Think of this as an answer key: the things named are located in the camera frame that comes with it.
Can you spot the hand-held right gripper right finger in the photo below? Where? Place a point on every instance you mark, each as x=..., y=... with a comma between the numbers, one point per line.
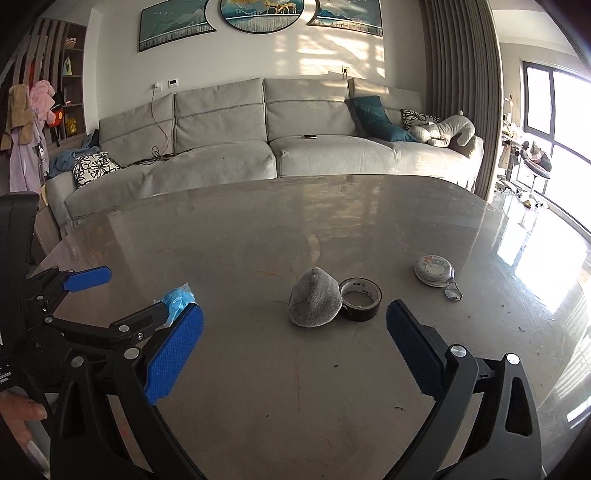
x=415, y=350

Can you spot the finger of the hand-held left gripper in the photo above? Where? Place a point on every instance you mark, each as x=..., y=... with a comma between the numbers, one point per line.
x=87, y=278
x=134, y=325

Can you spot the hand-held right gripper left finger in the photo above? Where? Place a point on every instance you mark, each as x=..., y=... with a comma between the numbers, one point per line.
x=175, y=355

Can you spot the light blue plastic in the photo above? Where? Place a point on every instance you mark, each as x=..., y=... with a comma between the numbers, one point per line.
x=178, y=300

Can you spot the person's left hand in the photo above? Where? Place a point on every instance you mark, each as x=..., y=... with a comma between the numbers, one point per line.
x=21, y=410

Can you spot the black tape roll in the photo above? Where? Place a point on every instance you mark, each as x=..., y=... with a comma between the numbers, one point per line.
x=369, y=310

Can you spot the floral black white pillow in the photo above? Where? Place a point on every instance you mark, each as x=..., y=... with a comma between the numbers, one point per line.
x=94, y=167
x=413, y=117

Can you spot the grey knitted hat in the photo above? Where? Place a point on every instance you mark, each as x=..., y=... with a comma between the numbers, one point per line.
x=314, y=300

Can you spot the blue cloth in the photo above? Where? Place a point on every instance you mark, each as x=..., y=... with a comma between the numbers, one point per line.
x=67, y=159

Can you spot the lilac garment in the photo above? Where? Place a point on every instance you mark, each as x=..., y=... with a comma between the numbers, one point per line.
x=27, y=161

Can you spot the tan garment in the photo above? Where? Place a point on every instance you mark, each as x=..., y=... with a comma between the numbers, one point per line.
x=16, y=115

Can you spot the pink jacket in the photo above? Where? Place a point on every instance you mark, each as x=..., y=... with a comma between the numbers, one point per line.
x=41, y=99

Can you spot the wooden shelf unit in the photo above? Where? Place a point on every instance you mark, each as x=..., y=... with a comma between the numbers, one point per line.
x=74, y=92

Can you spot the light grey sofa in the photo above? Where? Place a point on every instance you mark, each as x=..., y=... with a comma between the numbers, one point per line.
x=221, y=115

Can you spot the grey swivel chair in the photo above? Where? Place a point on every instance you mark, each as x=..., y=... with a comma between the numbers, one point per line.
x=535, y=161

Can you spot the white plush toy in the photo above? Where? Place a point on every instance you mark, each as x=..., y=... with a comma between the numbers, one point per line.
x=450, y=129

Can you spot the wooden slatted partition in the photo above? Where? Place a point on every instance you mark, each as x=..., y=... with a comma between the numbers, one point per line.
x=39, y=50

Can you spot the teal pillow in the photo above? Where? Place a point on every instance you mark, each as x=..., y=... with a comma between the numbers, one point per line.
x=376, y=117

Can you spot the large window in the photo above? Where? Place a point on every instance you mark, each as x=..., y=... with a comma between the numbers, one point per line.
x=568, y=115

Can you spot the grey curtain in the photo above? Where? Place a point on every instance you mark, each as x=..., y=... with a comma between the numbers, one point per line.
x=457, y=69

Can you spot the curved-edge mountain wall painting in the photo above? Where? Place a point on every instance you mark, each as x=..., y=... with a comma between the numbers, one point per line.
x=351, y=18
x=175, y=25

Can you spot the round deer wall painting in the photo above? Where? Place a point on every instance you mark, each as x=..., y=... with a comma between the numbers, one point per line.
x=265, y=14

